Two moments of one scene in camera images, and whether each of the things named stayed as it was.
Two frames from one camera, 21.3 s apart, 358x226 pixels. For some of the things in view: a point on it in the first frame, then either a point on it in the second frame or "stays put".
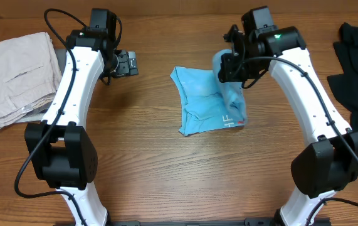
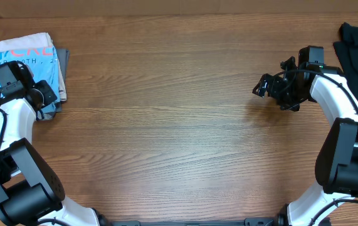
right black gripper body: (233, 66) -> (288, 93)
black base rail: (249, 221) stays put
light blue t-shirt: (208, 103) -> (41, 61)
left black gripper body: (121, 66) -> (47, 94)
